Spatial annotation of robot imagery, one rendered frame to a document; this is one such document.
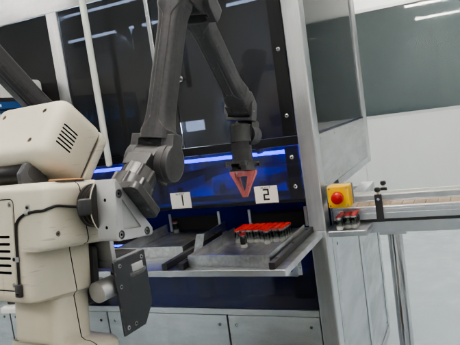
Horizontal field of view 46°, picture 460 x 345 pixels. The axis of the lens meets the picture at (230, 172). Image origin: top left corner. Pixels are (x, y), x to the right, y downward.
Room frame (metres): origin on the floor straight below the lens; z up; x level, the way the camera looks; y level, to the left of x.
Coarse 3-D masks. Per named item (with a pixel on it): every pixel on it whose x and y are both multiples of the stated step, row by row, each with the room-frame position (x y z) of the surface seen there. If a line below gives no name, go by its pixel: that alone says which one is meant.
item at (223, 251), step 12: (300, 228) 1.73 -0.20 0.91; (216, 240) 1.74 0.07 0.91; (228, 240) 1.82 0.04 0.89; (288, 240) 1.61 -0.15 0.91; (204, 252) 1.66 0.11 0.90; (216, 252) 1.70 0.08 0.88; (228, 252) 1.68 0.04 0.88; (240, 252) 1.66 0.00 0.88; (252, 252) 1.64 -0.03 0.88; (264, 252) 1.62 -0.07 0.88; (276, 252) 1.51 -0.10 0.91; (192, 264) 1.57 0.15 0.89; (204, 264) 1.55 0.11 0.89; (216, 264) 1.53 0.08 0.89; (228, 264) 1.52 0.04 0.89; (240, 264) 1.50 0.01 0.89; (252, 264) 1.49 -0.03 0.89; (264, 264) 1.47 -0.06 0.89
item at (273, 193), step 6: (258, 186) 1.86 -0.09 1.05; (264, 186) 1.85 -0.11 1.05; (270, 186) 1.84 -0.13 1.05; (276, 186) 1.84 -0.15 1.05; (258, 192) 1.86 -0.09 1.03; (264, 192) 1.86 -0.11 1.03; (270, 192) 1.85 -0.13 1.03; (276, 192) 1.84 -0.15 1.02; (258, 198) 1.87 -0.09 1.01; (270, 198) 1.85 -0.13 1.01; (276, 198) 1.84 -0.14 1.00
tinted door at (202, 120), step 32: (224, 0) 1.89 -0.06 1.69; (256, 0) 1.84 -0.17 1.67; (224, 32) 1.90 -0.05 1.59; (256, 32) 1.85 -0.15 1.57; (192, 64) 1.95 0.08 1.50; (256, 64) 1.85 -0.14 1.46; (192, 96) 1.96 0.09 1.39; (256, 96) 1.86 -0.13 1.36; (192, 128) 1.97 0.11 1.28; (224, 128) 1.92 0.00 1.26
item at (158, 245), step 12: (216, 228) 1.94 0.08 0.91; (132, 240) 1.90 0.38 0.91; (144, 240) 1.97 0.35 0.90; (156, 240) 2.00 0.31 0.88; (168, 240) 1.97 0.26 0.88; (180, 240) 1.94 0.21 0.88; (192, 240) 1.77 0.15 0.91; (156, 252) 1.75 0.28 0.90; (168, 252) 1.73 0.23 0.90; (180, 252) 1.71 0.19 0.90
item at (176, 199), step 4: (180, 192) 1.99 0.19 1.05; (184, 192) 1.99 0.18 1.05; (188, 192) 1.98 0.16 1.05; (172, 196) 2.01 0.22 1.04; (176, 196) 2.00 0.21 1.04; (180, 196) 1.99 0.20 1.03; (184, 196) 1.99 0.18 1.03; (188, 196) 1.98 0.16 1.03; (172, 200) 2.01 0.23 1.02; (176, 200) 2.00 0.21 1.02; (180, 200) 2.00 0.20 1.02; (184, 200) 1.99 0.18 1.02; (188, 200) 1.98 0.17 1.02; (172, 204) 2.01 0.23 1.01; (176, 204) 2.00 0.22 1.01; (180, 204) 2.00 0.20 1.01; (184, 204) 1.99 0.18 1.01; (188, 204) 1.98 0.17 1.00; (172, 208) 2.01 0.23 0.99; (176, 208) 2.00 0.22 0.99; (180, 208) 2.00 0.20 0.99
